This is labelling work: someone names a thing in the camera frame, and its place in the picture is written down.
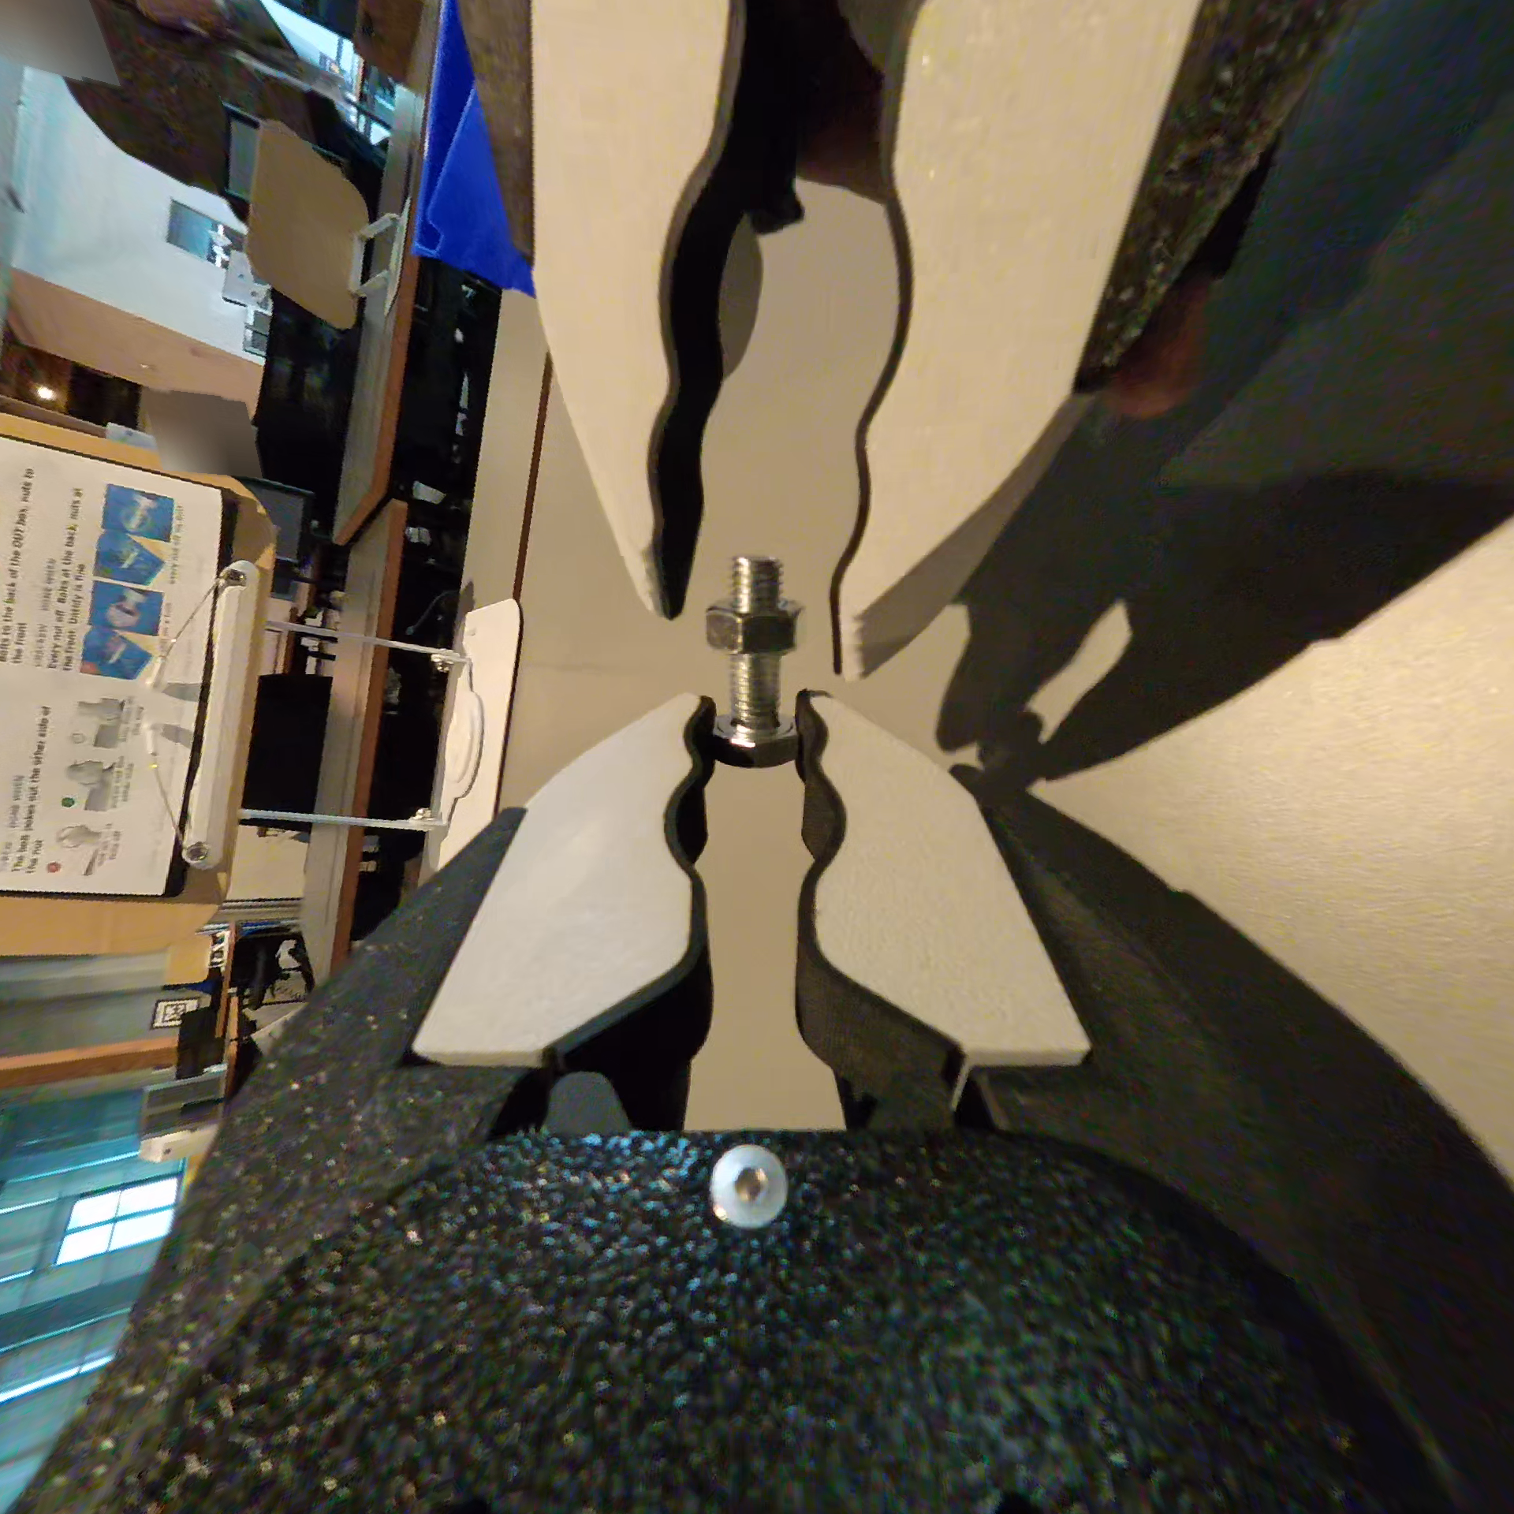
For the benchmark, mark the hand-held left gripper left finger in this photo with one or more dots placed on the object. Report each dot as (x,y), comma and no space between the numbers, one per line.
(569,923)

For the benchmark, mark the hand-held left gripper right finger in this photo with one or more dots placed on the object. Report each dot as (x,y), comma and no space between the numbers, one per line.
(935,923)

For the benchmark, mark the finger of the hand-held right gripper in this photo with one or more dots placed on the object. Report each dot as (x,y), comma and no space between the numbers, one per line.
(1007,236)
(603,236)

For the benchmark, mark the large blue plastic bin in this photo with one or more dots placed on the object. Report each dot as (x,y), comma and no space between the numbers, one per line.
(473,200)

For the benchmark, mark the silver hex bolt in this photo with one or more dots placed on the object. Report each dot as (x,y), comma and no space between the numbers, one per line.
(754,692)

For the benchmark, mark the silver hex nut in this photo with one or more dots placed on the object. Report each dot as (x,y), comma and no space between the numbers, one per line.
(758,624)

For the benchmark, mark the person's right forearm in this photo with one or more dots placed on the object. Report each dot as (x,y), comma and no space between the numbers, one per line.
(1396,236)

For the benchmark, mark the person's right hand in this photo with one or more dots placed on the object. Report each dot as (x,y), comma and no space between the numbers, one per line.
(1155,384)

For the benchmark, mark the tan backing board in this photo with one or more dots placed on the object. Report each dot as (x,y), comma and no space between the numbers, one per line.
(302,223)

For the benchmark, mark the instruction poster board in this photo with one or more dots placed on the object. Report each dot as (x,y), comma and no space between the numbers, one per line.
(71,710)

